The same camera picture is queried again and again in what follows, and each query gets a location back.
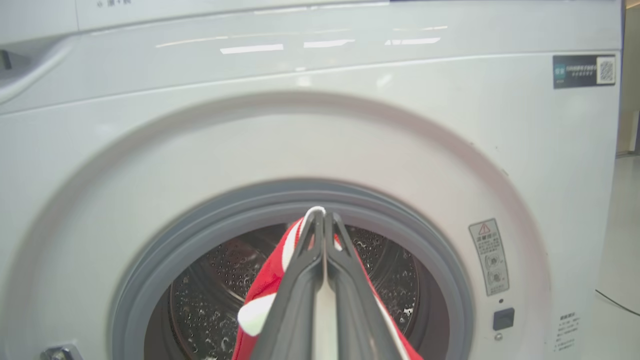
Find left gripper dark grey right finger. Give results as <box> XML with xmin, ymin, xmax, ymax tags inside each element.
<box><xmin>325</xmin><ymin>212</ymin><xmax>405</xmax><ymax>360</ymax></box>

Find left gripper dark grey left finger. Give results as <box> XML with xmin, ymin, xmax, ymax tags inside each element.
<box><xmin>250</xmin><ymin>212</ymin><xmax>326</xmax><ymax>360</ymax></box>

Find red and white garment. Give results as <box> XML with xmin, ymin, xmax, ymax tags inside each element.
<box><xmin>232</xmin><ymin>206</ymin><xmax>423</xmax><ymax>360</ymax></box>

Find white front-loading washing machine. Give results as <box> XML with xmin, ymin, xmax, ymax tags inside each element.
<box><xmin>0</xmin><ymin>0</ymin><xmax>626</xmax><ymax>360</ymax></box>

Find grey warning label sticker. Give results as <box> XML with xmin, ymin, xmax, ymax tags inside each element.
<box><xmin>468</xmin><ymin>218</ymin><xmax>511</xmax><ymax>297</ymax></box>

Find black QR code sticker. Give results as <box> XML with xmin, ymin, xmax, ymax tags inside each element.
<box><xmin>552</xmin><ymin>54</ymin><xmax>617</xmax><ymax>90</ymax></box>

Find black floor cable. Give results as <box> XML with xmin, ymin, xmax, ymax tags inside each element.
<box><xmin>595</xmin><ymin>289</ymin><xmax>640</xmax><ymax>317</ymax></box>

